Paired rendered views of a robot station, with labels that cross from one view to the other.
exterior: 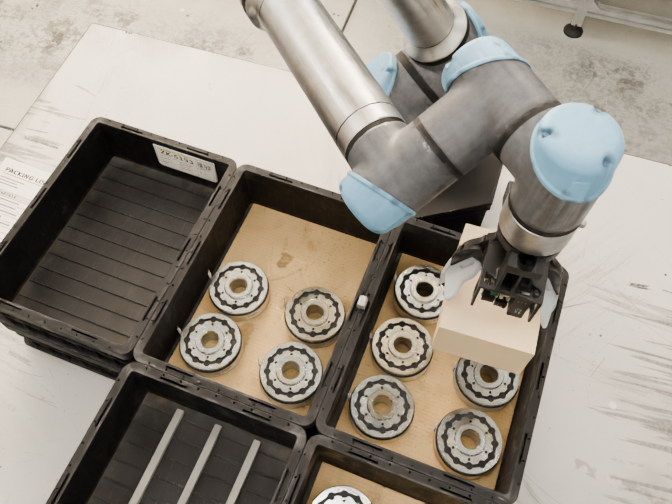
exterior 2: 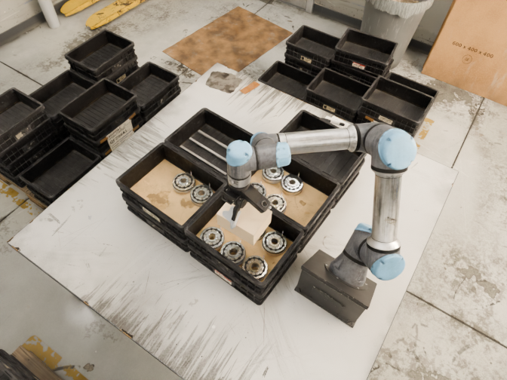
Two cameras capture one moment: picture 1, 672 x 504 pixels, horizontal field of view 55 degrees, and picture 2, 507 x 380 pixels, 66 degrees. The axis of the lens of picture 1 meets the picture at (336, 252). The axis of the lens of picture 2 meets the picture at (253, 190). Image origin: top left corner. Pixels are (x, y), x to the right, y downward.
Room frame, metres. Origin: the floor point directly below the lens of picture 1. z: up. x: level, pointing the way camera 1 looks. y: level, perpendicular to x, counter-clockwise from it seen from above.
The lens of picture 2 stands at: (0.59, -0.93, 2.31)
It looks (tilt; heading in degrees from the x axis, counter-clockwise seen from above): 54 degrees down; 104
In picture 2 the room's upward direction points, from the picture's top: 3 degrees clockwise
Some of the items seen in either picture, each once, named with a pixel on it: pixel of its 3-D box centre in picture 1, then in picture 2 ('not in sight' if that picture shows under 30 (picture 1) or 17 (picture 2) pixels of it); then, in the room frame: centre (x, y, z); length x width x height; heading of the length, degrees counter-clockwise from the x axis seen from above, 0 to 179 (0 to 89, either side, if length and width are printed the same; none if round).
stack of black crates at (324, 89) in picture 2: not in sight; (335, 105); (0.60, 1.38, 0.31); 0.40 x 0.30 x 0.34; 163
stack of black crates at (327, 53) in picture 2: not in sight; (312, 59); (0.33, 1.87, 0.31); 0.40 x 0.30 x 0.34; 164
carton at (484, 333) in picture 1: (492, 297); (244, 218); (0.38, -0.21, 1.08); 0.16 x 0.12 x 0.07; 163
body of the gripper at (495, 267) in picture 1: (518, 260); (237, 189); (0.35, -0.20, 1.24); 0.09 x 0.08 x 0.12; 163
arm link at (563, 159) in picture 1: (562, 168); (240, 160); (0.36, -0.20, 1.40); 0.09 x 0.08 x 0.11; 28
